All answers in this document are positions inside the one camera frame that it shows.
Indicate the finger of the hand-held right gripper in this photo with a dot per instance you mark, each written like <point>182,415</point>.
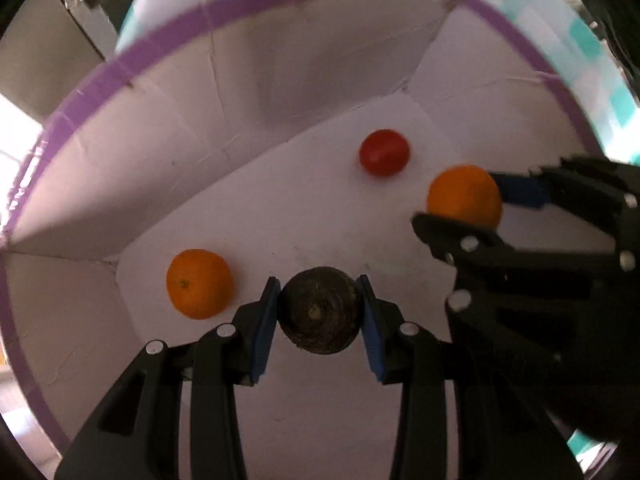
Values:
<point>480,255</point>
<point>520,190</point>

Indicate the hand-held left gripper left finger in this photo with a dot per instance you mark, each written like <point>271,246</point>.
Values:
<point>265,331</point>

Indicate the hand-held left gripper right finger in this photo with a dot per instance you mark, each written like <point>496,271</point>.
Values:
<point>372,332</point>

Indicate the dark brown water chestnut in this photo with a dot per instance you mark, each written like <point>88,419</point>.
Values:
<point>320,315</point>

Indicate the orange mandarin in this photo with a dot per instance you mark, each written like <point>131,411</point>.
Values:
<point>462,195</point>
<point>199,284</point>

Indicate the white fabric box purple trim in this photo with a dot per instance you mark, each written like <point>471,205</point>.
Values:
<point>300,200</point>

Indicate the red tomato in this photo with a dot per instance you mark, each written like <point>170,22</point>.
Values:
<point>384,152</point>

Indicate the teal white checkered tablecloth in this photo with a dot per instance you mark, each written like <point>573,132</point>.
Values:
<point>555,10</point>

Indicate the grey cabinet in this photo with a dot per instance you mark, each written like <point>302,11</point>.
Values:
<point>45,60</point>

